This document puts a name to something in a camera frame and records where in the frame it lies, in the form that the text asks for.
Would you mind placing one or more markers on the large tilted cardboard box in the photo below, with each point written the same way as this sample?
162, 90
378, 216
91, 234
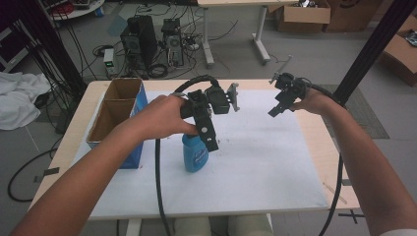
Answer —
401, 55

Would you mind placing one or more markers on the cardboard box with blue side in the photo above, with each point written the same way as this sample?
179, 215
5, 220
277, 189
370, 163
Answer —
113, 111

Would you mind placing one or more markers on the person's left hand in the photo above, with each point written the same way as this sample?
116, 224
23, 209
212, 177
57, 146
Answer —
160, 116

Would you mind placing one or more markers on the white desk frame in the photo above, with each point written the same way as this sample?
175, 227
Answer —
259, 32

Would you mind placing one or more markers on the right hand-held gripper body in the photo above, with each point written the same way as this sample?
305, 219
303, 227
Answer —
291, 88

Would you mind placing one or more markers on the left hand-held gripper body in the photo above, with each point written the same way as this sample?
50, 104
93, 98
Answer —
218, 100

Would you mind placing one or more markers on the round white table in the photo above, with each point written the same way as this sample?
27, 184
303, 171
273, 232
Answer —
78, 10

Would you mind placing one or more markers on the person's right hand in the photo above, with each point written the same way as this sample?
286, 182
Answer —
314, 101

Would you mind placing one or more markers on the open cardboard box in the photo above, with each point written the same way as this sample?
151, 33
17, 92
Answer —
303, 18

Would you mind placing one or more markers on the wooden table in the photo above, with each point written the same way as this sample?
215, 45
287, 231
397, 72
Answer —
331, 157

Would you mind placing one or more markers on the small white device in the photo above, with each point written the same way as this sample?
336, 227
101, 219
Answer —
109, 62

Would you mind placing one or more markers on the closed cardboard box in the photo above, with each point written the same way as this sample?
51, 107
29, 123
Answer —
354, 14

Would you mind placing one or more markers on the white cloth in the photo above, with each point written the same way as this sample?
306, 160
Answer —
19, 98

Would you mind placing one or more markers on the small black computer tower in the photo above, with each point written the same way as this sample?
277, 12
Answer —
172, 41

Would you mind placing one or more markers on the blue plastic bottle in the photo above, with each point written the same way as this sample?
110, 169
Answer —
195, 157

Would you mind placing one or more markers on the dark floor mat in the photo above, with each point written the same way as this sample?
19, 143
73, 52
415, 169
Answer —
367, 114

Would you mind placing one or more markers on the large black computer tower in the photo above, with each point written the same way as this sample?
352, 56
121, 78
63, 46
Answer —
141, 39

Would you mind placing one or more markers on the black metal stand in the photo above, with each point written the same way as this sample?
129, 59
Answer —
370, 52

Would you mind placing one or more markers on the person's legs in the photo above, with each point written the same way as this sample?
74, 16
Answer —
223, 226

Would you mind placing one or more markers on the white table mat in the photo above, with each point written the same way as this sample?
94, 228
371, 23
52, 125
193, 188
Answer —
255, 164

